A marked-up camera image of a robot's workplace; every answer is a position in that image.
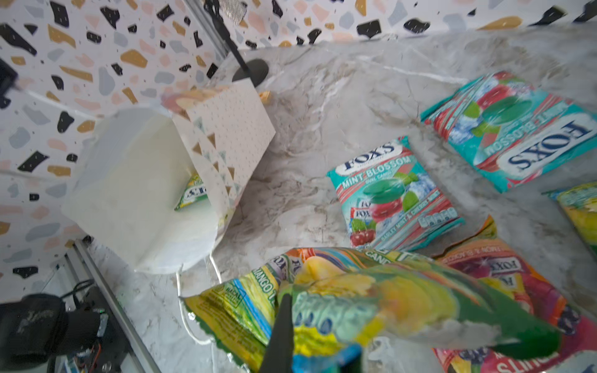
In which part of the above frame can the orange fruits candy bag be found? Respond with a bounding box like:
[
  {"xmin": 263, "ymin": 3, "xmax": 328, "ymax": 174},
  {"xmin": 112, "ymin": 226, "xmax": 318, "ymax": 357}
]
[{"xmin": 431, "ymin": 215, "xmax": 597, "ymax": 373}]

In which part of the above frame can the yellow green candy bag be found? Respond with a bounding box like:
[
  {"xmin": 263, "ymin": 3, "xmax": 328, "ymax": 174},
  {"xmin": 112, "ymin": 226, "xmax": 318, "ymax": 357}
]
[{"xmin": 543, "ymin": 181, "xmax": 596, "ymax": 258}]

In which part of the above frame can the teal mint candy bag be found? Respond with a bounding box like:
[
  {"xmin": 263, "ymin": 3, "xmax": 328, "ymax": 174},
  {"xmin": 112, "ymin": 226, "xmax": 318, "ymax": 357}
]
[{"xmin": 421, "ymin": 71, "xmax": 596, "ymax": 193}]

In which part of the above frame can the green apple tea candy bag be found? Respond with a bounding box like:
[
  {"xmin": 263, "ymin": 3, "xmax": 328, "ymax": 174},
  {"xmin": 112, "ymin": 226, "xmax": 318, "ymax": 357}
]
[{"xmin": 182, "ymin": 247, "xmax": 562, "ymax": 372}]

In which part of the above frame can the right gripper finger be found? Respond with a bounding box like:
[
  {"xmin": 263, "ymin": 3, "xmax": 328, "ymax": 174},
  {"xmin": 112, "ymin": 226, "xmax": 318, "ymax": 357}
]
[{"xmin": 258, "ymin": 294, "xmax": 294, "ymax": 373}]

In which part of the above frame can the green spring tea candy bag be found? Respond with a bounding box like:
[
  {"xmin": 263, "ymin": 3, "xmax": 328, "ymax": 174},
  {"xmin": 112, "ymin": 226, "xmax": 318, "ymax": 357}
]
[{"xmin": 174, "ymin": 174, "xmax": 208, "ymax": 211}]

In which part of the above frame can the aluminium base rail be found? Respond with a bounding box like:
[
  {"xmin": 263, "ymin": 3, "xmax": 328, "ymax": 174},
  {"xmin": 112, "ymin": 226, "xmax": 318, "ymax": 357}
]
[{"xmin": 65, "ymin": 239, "xmax": 160, "ymax": 372}]

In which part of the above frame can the glitter microphone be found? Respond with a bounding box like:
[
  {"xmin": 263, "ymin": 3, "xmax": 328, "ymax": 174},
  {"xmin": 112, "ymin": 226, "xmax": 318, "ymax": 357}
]
[{"xmin": 219, "ymin": 0, "xmax": 247, "ymax": 26}]

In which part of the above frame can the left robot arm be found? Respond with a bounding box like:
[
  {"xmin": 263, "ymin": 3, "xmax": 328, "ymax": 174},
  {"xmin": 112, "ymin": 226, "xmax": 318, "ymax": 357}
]
[{"xmin": 1, "ymin": 280, "xmax": 109, "ymax": 372}]

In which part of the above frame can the teal cherry candy bag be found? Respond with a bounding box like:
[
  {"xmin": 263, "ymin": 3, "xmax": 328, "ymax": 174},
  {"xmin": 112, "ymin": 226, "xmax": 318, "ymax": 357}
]
[{"xmin": 327, "ymin": 137, "xmax": 464, "ymax": 253}]

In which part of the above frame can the black microphone stand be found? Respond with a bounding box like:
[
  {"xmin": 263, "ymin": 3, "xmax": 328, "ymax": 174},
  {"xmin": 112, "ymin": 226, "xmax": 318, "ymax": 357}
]
[{"xmin": 202, "ymin": 0, "xmax": 270, "ymax": 88}]

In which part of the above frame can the white patterned paper bag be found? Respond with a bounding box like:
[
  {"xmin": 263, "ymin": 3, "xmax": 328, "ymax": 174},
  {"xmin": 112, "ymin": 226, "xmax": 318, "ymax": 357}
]
[{"xmin": 62, "ymin": 79, "xmax": 276, "ymax": 274}]

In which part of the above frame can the small yellow ticket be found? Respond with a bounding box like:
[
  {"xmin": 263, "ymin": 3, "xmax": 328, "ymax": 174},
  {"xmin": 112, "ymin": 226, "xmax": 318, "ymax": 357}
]
[{"xmin": 259, "ymin": 91, "xmax": 271, "ymax": 105}]

